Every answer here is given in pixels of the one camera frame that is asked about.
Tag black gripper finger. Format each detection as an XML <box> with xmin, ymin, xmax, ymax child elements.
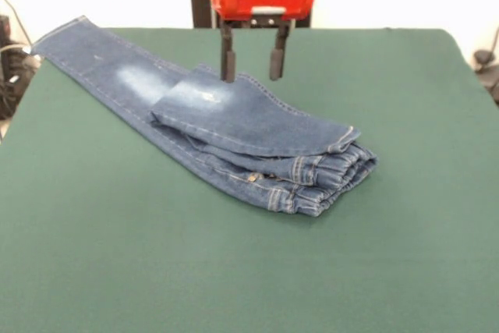
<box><xmin>220</xmin><ymin>20</ymin><xmax>238</xmax><ymax>83</ymax></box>
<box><xmin>268</xmin><ymin>20</ymin><xmax>292</xmax><ymax>82</ymax></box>

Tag dark wheeled stand base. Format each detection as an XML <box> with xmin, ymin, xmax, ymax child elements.
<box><xmin>0</xmin><ymin>15</ymin><xmax>43</xmax><ymax>120</ymax></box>
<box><xmin>472</xmin><ymin>48</ymin><xmax>499</xmax><ymax>106</ymax></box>

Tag dark green table cloth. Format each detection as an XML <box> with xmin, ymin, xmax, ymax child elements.
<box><xmin>0</xmin><ymin>27</ymin><xmax>499</xmax><ymax>333</ymax></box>

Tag blue denim jeans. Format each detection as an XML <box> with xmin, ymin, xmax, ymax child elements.
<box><xmin>30</xmin><ymin>15</ymin><xmax>379</xmax><ymax>219</ymax></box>

